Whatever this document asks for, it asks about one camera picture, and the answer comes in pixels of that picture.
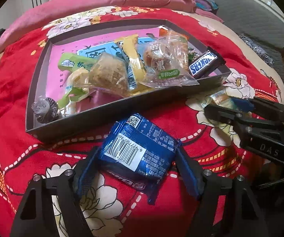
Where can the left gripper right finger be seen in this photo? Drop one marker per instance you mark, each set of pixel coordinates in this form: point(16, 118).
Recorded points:
point(227, 207)

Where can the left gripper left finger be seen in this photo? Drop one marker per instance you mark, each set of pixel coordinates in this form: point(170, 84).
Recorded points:
point(35, 214)

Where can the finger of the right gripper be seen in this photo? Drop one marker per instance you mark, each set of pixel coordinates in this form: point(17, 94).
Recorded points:
point(264, 108)
point(228, 117)

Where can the small yellow cake packet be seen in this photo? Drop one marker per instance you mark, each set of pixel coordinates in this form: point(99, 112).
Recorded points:
point(220, 98)

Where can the Snickers bar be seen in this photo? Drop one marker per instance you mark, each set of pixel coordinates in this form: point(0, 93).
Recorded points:
point(207, 62)

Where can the blue cookie packet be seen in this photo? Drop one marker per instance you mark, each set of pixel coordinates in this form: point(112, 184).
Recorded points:
point(138, 153)

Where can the clear round biscuit packet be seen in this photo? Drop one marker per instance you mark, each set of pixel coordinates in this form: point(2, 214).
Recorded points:
point(162, 67)

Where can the small dark round candy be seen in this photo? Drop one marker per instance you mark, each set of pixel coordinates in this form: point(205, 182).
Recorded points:
point(45, 110)

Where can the gold wafer bar packet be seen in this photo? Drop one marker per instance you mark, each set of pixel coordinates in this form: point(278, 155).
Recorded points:
point(136, 70)

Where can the clear brown pastry packet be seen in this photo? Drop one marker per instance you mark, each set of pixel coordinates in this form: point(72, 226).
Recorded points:
point(109, 72)

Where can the green milk snack packet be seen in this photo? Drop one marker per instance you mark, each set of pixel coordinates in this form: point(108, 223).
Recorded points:
point(77, 87)

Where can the green dark candy packet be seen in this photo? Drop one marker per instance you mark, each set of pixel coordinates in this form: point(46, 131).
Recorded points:
point(192, 55)

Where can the orange rice cracker packet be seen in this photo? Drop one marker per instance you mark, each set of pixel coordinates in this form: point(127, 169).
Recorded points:
point(179, 44)

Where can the dark patterned cloth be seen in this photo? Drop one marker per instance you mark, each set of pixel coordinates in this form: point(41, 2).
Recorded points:
point(258, 50)

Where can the grey shallow tray box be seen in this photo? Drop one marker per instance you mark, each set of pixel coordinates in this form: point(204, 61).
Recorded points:
point(91, 118)

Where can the grey padded headboard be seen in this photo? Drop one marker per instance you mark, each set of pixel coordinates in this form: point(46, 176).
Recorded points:
point(258, 21)

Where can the colourful striped clothing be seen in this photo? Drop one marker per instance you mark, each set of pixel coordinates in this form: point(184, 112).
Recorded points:
point(207, 5)

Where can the pink blue children's book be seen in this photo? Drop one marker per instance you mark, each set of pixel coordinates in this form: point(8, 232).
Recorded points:
point(90, 47)

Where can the pink folded quilt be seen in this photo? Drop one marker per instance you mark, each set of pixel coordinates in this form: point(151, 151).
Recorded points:
point(55, 9)

